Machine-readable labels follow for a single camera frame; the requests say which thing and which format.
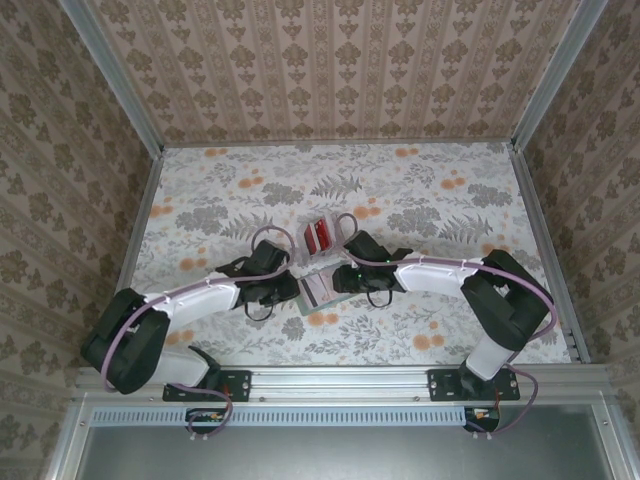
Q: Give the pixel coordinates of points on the pale card with dark stripe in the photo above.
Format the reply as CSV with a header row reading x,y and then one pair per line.
x,y
315,295

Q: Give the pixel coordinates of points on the green card holder wallet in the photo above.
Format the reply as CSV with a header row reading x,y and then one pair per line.
x,y
310,310

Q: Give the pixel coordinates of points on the red card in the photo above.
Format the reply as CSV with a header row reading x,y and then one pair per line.
x,y
311,239
325,234

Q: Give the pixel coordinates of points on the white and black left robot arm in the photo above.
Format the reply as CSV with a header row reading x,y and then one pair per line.
x,y
200,300

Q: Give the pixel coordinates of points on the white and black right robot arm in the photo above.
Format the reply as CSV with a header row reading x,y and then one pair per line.
x,y
435,277

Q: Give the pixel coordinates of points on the red striped box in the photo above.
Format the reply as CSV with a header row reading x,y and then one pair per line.
x,y
312,255

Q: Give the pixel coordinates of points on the floral patterned table cover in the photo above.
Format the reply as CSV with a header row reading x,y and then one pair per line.
x,y
400,340

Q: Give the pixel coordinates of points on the black connector box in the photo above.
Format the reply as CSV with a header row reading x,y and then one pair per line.
x,y
480,419
205,420

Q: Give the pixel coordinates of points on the grey metal panel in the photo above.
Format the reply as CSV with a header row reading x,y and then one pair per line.
x,y
340,455

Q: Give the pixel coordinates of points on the long aluminium mounting rail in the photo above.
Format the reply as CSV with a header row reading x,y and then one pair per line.
x,y
340,385

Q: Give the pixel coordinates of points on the thin aluminium rail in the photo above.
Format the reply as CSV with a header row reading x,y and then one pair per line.
x,y
340,144

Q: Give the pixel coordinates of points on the aluminium side rail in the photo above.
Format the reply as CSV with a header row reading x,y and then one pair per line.
x,y
542,225
139,225

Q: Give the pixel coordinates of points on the aluminium frame post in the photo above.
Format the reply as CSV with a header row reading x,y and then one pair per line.
x,y
122,80
555,75

